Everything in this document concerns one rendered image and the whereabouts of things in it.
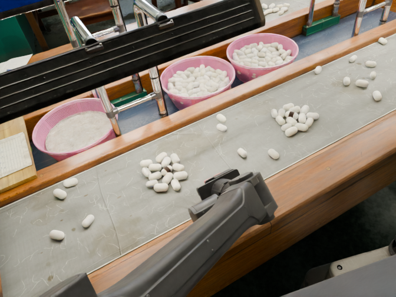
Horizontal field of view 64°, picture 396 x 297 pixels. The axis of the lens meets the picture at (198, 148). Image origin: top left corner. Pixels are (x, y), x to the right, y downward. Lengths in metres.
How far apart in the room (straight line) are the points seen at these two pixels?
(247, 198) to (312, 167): 0.37
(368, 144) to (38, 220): 0.85
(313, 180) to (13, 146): 0.84
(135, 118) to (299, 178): 0.63
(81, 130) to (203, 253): 0.79
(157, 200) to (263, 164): 0.29
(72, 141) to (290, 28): 1.02
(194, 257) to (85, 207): 0.53
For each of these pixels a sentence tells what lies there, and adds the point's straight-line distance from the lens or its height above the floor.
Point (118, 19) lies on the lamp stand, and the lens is 1.09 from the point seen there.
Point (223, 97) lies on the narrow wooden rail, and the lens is 1.03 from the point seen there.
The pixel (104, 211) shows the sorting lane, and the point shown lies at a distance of 0.83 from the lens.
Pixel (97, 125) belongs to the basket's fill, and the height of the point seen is 0.73.
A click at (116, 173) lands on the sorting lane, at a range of 0.90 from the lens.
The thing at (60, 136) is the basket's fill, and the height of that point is 0.73.
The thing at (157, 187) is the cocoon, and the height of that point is 0.76.
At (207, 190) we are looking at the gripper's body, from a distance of 0.69.
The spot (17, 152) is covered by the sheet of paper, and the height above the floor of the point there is 0.78.
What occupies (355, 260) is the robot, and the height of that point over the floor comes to 0.47.
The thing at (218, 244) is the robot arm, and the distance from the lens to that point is 0.40.
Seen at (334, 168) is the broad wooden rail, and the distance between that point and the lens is 0.83.
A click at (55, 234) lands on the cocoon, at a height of 0.76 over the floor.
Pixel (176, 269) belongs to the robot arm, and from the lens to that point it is 0.34.
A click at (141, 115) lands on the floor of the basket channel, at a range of 1.17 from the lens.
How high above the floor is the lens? 1.37
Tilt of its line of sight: 45 degrees down
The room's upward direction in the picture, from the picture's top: 9 degrees counter-clockwise
